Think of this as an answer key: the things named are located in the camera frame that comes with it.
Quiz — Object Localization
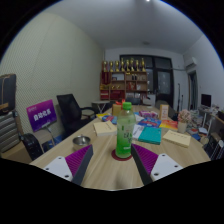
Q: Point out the black computer monitor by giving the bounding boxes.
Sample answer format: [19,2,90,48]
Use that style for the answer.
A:
[200,93,213,108]

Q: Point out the flat round red coaster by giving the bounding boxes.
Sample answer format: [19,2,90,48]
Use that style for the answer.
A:
[111,148,134,162]

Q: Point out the black office chair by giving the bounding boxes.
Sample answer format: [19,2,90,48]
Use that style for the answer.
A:
[55,93,98,134]

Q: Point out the orange book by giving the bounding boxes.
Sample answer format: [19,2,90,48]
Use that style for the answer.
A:
[159,119,179,131]

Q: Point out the cream book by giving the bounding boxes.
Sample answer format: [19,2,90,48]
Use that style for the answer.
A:
[92,120,118,137]

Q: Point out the white wall air conditioner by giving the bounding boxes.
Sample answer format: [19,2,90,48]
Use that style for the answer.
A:
[184,56,198,72]

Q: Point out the cluttered wooden side desk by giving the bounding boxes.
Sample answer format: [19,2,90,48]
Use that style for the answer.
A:
[198,106,224,158]

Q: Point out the grey striped cushion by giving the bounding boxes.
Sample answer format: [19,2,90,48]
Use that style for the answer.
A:
[0,111,22,154]

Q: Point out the pale yellow book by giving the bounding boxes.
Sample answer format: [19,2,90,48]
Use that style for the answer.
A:
[162,129,192,149]

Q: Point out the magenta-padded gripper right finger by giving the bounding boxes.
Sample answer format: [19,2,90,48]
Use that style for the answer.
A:
[130,143,184,186]

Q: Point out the black framed glass door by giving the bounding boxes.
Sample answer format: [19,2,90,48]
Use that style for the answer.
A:
[119,54,175,108]

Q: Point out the blue and red book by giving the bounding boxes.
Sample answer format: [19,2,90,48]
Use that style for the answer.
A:
[101,114,118,125]

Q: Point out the pink package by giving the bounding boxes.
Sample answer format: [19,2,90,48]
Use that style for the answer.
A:
[138,110,159,119]

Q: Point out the small round white table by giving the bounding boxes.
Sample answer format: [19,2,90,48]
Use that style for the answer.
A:
[91,100,111,113]

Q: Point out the wooden shelf unit with trophies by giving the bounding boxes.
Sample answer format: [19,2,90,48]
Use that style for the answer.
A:
[99,57,149,102]

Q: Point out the teal book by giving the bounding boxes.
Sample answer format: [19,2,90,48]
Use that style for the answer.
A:
[137,126,163,146]

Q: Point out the small steel cup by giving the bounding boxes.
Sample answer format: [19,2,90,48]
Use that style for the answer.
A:
[72,134,92,152]

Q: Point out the black mesh chair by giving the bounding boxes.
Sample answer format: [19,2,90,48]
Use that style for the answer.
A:
[19,133,44,162]

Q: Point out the black case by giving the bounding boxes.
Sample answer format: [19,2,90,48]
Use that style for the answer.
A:
[0,73,18,113]

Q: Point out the yellow gift box red ribbon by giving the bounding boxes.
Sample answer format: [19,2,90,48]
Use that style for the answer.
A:
[111,99,126,117]

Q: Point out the purple sign board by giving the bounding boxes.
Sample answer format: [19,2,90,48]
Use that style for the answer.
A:
[26,98,58,133]

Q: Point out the green drink bottle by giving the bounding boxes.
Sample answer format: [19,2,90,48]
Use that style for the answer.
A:
[114,101,137,159]

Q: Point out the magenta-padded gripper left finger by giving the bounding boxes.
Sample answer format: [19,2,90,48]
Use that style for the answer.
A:
[43,144,94,186]

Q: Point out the upright orange box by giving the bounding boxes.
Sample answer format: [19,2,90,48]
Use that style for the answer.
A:
[158,103,170,121]

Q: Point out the pink flowers in white pot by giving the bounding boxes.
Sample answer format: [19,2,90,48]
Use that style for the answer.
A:
[177,109,193,135]

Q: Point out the white book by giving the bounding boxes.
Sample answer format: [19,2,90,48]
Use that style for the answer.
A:
[131,123,146,140]

